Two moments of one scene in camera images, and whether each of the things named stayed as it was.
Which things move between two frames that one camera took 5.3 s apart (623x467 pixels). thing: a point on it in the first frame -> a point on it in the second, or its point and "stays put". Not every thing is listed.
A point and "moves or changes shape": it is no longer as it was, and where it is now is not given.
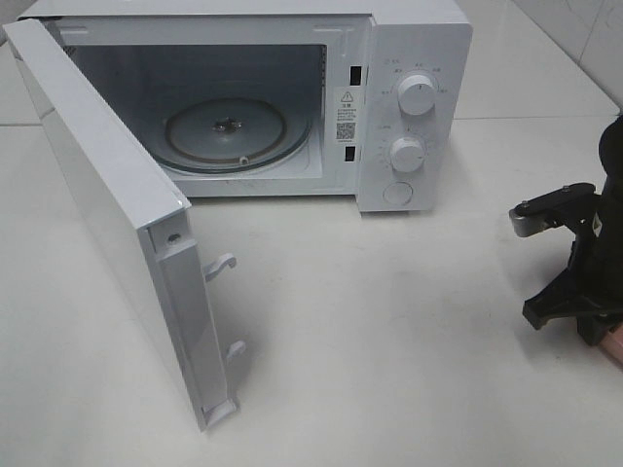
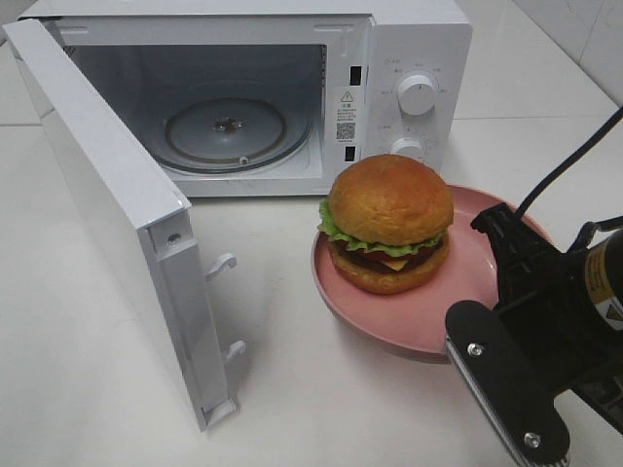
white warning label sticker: x=347 y=115 stays put
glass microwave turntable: x=238 y=134 stays put
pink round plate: x=612 y=342 moves or changes shape
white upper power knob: x=417 y=94 stays put
